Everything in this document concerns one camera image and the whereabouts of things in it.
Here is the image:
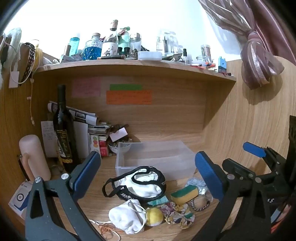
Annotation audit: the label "dark wine bottle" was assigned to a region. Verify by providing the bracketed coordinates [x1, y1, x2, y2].
[53, 84, 80, 173]

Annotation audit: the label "teal striped cloth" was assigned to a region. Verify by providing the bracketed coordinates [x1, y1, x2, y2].
[147, 196, 170, 207]

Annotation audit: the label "glass bottle with blue liquid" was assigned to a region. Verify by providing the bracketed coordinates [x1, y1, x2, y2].
[83, 33, 103, 61]

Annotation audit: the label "black chain strap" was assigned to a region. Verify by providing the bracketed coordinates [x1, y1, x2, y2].
[18, 42, 36, 87]

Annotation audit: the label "white plastic case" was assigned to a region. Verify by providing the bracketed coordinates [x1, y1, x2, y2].
[137, 51, 163, 61]

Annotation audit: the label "white hanging cloth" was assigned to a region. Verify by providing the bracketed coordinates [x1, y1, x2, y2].
[0, 28, 22, 80]

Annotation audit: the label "orange sticky note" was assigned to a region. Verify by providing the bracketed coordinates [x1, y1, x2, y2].
[106, 90, 152, 105]

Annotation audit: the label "yellow and green sponge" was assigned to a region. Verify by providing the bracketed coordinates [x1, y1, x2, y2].
[171, 185, 199, 206]

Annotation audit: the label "clear plastic storage box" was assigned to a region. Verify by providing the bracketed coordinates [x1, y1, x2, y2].
[115, 140, 196, 181]

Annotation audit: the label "small red box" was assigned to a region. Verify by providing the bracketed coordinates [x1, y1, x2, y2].
[99, 140, 110, 157]

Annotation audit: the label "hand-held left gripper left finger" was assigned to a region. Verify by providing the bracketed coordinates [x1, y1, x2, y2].
[25, 151, 102, 241]

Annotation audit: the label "white box with coloured dots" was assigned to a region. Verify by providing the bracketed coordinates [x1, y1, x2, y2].
[89, 134, 100, 156]

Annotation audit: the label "green sticky note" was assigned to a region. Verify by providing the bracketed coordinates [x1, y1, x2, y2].
[109, 84, 143, 91]

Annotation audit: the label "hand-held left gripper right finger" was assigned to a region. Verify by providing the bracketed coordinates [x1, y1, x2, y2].
[195, 151, 272, 241]

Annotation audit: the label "orange rubber bands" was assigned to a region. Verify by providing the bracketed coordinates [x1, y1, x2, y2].
[97, 221, 121, 240]

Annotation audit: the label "rolled magazine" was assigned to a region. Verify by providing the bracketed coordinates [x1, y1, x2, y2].
[47, 100, 98, 126]

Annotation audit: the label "clear glass bottle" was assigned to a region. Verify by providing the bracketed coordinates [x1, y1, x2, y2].
[130, 33, 142, 52]

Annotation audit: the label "green pump bottle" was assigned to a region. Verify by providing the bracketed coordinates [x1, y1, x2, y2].
[117, 26, 131, 55]

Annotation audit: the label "pale pink cylinder bottle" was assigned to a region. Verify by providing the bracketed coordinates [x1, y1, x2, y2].
[19, 135, 51, 181]

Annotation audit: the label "yellow lemon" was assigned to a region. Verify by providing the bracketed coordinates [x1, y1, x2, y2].
[145, 207, 164, 227]

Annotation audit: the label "teal plastic bottle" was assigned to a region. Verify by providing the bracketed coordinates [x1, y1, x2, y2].
[68, 33, 81, 56]

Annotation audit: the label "white envelope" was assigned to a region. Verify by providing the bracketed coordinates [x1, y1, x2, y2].
[73, 121, 89, 159]

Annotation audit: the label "floral fabric scrunchie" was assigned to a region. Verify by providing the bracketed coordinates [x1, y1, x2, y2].
[161, 202, 196, 229]

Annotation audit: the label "pink sticky note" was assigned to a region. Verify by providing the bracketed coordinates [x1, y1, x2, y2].
[71, 78, 102, 98]

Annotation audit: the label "clear acrylic organizer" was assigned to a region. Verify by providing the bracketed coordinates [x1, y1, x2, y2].
[156, 30, 180, 56]

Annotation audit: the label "handwritten white paper note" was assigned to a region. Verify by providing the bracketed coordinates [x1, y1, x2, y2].
[41, 120, 57, 158]

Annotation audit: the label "white drawstring cloth pouch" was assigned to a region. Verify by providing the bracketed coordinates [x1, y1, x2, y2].
[108, 199, 147, 234]

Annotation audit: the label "striped mauve curtain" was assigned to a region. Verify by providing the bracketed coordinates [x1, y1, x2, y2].
[198, 0, 296, 90]

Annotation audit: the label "beaded bracelet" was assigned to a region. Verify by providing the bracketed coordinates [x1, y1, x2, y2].
[191, 196, 211, 212]

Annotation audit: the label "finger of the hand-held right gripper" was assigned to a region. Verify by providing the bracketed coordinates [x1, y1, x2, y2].
[243, 142, 287, 170]
[221, 158, 263, 181]

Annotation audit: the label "white hanging tag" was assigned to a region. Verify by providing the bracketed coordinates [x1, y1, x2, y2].
[9, 71, 20, 88]

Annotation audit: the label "white paper tag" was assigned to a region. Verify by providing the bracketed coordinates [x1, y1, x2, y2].
[109, 127, 128, 142]

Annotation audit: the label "white underwear with black trim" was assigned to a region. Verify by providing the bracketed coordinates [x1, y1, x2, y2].
[102, 165, 167, 202]

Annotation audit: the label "brown pen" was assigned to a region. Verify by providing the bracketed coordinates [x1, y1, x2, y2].
[97, 55, 127, 60]

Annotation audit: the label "glass jar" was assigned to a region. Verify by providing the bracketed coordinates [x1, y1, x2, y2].
[200, 44, 212, 61]

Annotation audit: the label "white cord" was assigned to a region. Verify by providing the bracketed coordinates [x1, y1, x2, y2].
[27, 78, 36, 126]

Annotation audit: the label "white and blue box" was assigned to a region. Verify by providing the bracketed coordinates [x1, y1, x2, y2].
[8, 180, 33, 220]

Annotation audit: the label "small orange and red items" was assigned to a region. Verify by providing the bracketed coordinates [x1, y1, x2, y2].
[190, 61, 218, 70]

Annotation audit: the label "clear corked bottle with label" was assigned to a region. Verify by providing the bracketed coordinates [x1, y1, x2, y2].
[101, 20, 120, 57]

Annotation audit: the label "small bowl of trinkets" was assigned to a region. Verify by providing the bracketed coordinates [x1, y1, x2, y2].
[108, 138, 133, 154]

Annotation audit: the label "crumpled silver foil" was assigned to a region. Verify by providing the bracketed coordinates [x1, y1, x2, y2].
[185, 177, 208, 195]

